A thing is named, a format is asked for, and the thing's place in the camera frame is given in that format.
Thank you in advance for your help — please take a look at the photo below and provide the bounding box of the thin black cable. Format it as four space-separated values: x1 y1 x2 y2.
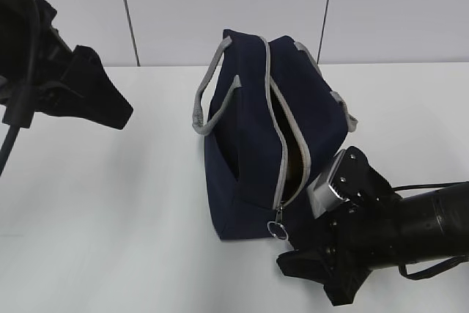
391 180 469 280

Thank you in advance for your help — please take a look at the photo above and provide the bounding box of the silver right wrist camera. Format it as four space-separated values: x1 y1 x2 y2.
307 146 369 218

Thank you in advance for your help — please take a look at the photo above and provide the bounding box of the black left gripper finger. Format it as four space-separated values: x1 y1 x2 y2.
86 54 133 130

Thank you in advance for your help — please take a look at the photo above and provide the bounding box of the navy blue lunch bag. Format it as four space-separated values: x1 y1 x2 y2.
192 29 358 240

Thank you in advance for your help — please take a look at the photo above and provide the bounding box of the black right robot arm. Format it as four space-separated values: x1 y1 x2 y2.
276 172 468 306

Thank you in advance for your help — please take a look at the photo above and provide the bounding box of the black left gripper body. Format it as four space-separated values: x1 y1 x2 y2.
1 0 97 122

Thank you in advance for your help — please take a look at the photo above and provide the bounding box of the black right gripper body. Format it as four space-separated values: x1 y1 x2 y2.
315 166 403 272

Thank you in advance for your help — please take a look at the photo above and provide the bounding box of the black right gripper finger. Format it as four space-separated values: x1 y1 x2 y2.
324 269 370 306
276 245 340 284

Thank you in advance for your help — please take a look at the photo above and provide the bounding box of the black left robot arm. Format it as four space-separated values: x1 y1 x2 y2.
1 0 133 130

